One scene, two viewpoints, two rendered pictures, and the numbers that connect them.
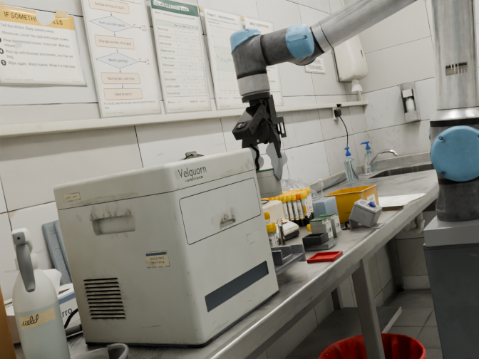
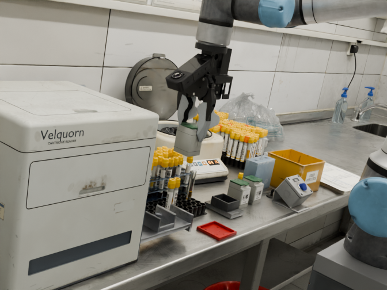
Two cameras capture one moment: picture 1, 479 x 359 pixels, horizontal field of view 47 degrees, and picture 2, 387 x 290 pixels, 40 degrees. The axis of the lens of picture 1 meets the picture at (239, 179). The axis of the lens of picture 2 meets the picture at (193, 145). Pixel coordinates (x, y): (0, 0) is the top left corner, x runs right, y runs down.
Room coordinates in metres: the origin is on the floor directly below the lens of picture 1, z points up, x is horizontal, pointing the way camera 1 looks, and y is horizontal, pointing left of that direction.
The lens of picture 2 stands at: (0.18, -0.21, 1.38)
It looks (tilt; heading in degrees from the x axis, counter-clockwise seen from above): 15 degrees down; 6
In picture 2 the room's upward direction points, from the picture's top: 10 degrees clockwise
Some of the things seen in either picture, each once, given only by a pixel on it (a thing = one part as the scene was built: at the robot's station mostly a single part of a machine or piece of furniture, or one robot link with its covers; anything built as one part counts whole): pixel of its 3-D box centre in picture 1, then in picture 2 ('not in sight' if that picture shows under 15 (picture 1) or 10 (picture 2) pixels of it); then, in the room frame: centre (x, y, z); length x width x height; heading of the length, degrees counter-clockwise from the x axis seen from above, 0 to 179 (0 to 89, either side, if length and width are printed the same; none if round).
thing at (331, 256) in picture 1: (324, 256); (216, 230); (1.32, -0.17, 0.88); 0.07 x 0.07 x 0.01; 59
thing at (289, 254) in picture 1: (271, 262); (149, 224); (1.18, -0.03, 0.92); 0.21 x 0.07 x 0.05; 149
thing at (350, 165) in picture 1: (349, 163); (341, 105); (3.16, -0.64, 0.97); 0.08 x 0.07 x 0.20; 152
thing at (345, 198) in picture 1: (353, 204); (293, 171); (1.79, -0.35, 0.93); 0.13 x 0.13 x 0.10; 56
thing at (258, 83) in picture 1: (253, 87); (212, 34); (1.33, -0.08, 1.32); 0.08 x 0.08 x 0.05
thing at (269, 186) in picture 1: (268, 183); (188, 140); (1.31, -0.07, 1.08); 0.05 x 0.04 x 0.06; 56
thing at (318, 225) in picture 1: (321, 230); (238, 193); (1.53, -0.20, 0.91); 0.05 x 0.04 x 0.07; 59
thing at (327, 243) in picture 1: (316, 241); (224, 204); (1.46, -0.17, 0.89); 0.09 x 0.05 x 0.04; 58
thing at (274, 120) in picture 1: (261, 119); (209, 72); (1.34, -0.08, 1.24); 0.09 x 0.08 x 0.12; 146
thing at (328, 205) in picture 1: (326, 215); (257, 175); (1.67, -0.24, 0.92); 0.10 x 0.07 x 0.10; 151
